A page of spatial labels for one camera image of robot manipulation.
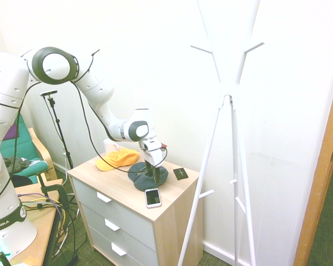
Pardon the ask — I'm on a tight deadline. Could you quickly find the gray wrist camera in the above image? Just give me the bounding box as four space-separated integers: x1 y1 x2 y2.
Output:
138 139 168 154

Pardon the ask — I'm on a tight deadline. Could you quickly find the white drawer handle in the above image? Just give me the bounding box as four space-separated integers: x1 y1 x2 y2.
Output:
104 218 120 232
96 191 113 204
110 243 128 257

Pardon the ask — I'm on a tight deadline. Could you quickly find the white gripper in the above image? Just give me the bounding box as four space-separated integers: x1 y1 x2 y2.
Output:
140 137 166 185

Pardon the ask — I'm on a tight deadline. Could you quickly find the white coat rack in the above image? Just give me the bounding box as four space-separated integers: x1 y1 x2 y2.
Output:
177 0 265 266

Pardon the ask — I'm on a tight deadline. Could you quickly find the purple cable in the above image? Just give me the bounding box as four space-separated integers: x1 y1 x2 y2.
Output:
30 193 68 224

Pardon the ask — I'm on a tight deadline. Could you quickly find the white mug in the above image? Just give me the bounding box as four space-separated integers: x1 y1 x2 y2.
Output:
103 138 120 155

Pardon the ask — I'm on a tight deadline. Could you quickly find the white smartphone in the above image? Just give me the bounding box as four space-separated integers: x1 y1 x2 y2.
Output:
144 187 163 209

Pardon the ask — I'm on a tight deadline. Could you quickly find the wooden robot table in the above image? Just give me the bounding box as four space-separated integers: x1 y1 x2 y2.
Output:
0 177 65 266

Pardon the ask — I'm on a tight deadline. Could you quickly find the dark clothing bundle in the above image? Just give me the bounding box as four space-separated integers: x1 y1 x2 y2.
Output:
2 156 31 171

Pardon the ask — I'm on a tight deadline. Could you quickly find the yellow cable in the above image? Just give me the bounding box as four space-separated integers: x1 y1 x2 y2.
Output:
18 195 67 224

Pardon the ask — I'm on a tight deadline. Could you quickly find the green wooden armchair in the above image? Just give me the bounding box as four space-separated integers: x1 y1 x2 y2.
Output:
0 113 58 184

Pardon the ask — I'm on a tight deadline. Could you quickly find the dark metal C-clamp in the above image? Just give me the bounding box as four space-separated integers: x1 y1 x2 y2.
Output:
36 171 70 209

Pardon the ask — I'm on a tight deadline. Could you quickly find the purple cushion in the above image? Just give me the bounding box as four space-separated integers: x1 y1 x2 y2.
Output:
2 123 19 140

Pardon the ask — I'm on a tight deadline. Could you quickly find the orange sticky note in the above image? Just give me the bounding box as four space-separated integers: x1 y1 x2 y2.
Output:
23 255 41 266

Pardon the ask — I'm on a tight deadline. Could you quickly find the black camera tripod stand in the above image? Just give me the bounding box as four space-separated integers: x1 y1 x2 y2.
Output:
46 95 74 170

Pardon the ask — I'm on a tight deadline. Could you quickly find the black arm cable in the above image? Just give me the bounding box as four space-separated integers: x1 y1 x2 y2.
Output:
0 49 169 207

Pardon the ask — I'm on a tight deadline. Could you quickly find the yellow baseball cap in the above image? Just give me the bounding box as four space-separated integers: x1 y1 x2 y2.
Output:
95 148 141 172

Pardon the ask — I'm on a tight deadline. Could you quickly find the light wood drawer chest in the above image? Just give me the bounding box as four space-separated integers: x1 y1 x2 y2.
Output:
67 151 205 266

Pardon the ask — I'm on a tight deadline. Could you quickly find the dark blue baseball cap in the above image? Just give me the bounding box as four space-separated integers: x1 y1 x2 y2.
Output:
127 162 169 191

